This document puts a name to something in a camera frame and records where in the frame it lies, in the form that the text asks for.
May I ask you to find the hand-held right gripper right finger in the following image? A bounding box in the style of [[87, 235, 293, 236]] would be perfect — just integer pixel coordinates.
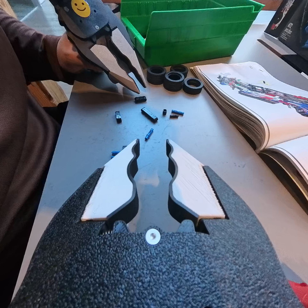
[[166, 140, 229, 224]]

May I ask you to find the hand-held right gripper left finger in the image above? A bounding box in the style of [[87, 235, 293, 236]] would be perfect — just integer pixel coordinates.
[[81, 139, 140, 223]]

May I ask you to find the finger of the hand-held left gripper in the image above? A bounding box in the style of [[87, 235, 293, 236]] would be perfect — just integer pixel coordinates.
[[111, 29, 147, 88], [91, 44, 140, 94]]

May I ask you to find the person's left forearm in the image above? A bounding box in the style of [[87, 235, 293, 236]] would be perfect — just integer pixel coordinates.
[[7, 24, 64, 85]]

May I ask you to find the white desk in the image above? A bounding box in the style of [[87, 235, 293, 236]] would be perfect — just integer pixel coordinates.
[[12, 10, 308, 299]]

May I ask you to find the person's left hand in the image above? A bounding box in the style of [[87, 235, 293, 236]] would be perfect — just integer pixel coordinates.
[[56, 35, 106, 74]]

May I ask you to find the group of black rubber tyres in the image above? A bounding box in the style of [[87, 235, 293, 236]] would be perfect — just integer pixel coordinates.
[[163, 71, 185, 92]]

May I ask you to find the green plastic bin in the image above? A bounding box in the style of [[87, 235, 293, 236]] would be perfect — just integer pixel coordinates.
[[120, 0, 265, 67]]

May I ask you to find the wooden table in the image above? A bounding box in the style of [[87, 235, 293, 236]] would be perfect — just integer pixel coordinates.
[[28, 81, 69, 107]]

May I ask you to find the person's brown sweater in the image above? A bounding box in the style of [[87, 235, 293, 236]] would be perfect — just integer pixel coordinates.
[[0, 7, 63, 306]]

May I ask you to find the open instruction booklet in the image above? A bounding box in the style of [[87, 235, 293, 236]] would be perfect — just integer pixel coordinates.
[[190, 61, 308, 207]]

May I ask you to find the red toy brick car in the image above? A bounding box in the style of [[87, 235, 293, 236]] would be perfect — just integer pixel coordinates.
[[287, 280, 308, 308]]

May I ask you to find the black toy set box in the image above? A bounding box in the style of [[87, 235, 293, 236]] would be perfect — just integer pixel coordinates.
[[264, 0, 308, 54]]

